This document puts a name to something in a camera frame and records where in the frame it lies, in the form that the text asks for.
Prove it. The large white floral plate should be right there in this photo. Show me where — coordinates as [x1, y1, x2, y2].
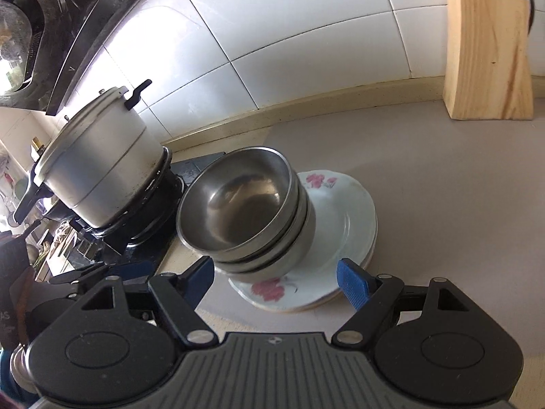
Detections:
[229, 170, 378, 313]
[279, 221, 378, 308]

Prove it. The steel bowl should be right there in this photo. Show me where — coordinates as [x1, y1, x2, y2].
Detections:
[201, 173, 308, 262]
[214, 198, 316, 284]
[176, 146, 298, 261]

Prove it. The black gas stove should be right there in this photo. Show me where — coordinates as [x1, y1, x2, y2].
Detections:
[45, 149, 223, 275]

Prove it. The large aluminium pot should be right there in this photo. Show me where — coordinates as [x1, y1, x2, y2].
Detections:
[13, 79, 164, 229]

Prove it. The wooden knife block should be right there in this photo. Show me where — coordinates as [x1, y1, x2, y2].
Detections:
[442, 0, 534, 120]

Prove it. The black range hood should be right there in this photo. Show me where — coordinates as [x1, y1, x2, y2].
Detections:
[1, 0, 139, 116]

